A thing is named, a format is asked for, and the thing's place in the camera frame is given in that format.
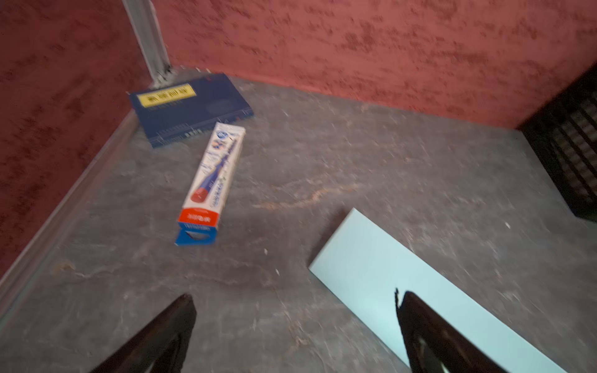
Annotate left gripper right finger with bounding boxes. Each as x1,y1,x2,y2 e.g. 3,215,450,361
394,290,505,373

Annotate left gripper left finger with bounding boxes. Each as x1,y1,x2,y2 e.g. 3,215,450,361
93,294,197,372

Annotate light blue rectangular paper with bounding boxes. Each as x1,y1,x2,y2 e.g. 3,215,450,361
308,207,569,373

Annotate dark blue box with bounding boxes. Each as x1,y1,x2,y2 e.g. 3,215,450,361
129,74,254,148

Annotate black mesh file organizer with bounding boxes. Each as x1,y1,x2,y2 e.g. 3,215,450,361
517,65,596,222

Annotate left aluminium corner post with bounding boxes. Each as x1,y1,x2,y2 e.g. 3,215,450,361
122,0,173,88

